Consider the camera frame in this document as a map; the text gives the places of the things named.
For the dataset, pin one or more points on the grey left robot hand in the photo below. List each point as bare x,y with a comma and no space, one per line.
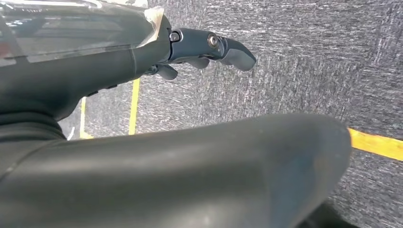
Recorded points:
94,72

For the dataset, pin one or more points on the yellow floor tape square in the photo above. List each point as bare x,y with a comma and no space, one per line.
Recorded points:
377,144
134,107

